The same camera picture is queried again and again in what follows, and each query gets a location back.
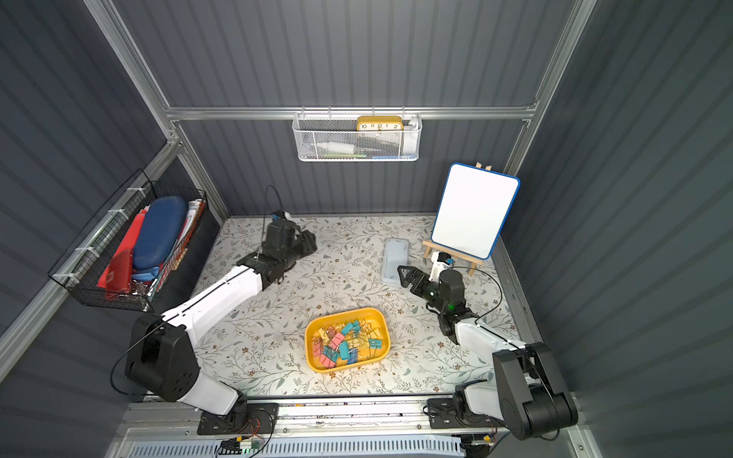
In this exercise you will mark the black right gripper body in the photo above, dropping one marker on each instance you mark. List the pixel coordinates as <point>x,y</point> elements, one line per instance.
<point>424,287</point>

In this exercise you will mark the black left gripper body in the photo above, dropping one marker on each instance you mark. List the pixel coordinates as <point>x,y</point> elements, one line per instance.
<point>303,243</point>

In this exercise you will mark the teal binder clip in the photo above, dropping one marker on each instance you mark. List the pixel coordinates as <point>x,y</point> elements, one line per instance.
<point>352,330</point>

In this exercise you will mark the pink binder clip pair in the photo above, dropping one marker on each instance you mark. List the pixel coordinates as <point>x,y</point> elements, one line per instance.
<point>324,355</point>

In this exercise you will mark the yellow plastic storage box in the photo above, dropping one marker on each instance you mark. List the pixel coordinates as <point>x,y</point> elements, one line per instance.
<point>374,327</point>

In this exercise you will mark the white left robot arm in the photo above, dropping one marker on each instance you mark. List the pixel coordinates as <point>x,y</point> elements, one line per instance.
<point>162,358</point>

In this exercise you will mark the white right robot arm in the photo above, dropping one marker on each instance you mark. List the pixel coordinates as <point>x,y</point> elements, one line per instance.
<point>528,394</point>

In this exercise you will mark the translucent plastic box lid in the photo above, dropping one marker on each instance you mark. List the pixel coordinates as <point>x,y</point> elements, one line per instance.
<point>396,253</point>

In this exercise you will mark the small wooden easel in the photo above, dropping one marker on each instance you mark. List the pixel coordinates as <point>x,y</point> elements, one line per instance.
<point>431,247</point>

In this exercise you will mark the blue framed whiteboard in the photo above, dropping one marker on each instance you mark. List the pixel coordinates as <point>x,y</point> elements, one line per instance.
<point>474,206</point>

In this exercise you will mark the floral table mat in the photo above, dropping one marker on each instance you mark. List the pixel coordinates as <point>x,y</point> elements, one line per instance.
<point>259,346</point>

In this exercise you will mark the blue oval case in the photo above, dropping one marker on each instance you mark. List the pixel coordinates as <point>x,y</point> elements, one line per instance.
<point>159,232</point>

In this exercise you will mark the yellow clock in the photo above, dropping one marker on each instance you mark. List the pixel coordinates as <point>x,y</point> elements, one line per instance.
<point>374,123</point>

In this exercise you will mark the red pouch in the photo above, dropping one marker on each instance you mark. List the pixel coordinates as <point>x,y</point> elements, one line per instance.
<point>117,277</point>

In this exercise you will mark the white wire wall basket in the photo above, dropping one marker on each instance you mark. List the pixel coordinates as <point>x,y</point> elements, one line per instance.
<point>329,138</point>

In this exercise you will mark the metal base rail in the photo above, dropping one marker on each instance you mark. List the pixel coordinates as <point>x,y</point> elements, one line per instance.
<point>326,416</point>

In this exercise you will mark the black wire side basket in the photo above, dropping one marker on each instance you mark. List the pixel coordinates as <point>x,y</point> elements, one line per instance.
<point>118,230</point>

